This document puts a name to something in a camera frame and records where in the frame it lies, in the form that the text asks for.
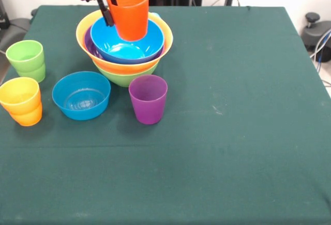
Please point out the large blue bowl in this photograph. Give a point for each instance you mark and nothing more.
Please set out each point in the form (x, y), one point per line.
(103, 38)

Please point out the dark equipment box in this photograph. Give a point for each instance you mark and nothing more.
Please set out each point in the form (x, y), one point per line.
(3, 15)

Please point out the black plug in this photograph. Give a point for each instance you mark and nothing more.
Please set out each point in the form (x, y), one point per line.
(228, 0)

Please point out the yellow cup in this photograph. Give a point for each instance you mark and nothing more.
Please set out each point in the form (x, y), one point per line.
(19, 104)

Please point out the red-orange cup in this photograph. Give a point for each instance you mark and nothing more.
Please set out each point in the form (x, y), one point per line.
(132, 18)

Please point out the small blue bowl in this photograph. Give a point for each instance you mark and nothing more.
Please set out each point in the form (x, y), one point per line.
(81, 112)

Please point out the green cup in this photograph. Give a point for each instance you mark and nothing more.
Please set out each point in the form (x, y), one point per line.
(24, 62)
(35, 76)

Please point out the green bowl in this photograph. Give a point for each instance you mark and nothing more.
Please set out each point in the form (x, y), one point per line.
(124, 80)

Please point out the black table clamp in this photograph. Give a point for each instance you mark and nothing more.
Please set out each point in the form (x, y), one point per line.
(33, 12)

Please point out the blue cup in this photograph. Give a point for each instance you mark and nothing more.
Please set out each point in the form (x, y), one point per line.
(156, 15)

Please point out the purple cup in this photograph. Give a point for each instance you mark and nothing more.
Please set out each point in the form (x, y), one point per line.
(148, 108)

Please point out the purple bowl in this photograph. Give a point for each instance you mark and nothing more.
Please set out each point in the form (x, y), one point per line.
(89, 46)

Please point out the orange cup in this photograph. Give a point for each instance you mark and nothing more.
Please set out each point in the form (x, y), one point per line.
(27, 120)

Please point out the black stand with knob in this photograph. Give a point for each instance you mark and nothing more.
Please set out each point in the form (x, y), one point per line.
(313, 18)

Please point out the dark green table cloth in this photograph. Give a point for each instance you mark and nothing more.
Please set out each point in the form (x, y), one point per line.
(165, 170)

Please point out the yellow bowl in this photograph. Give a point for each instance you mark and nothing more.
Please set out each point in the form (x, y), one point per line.
(85, 28)

